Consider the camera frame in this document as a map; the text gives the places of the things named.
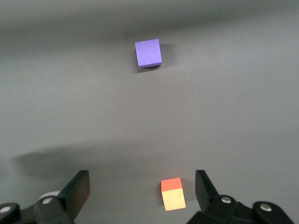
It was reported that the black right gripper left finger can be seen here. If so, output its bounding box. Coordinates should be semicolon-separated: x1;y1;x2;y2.
0;169;91;224

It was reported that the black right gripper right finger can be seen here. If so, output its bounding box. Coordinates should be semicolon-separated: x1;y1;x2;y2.
186;169;295;224

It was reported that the orange foam block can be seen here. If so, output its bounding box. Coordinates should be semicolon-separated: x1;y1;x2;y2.
161;177;187;212

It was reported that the purple foam block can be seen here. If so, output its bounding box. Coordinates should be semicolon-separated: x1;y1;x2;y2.
135;38;163;69

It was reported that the dark grey table mat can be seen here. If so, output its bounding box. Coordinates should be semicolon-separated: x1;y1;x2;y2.
0;0;299;224

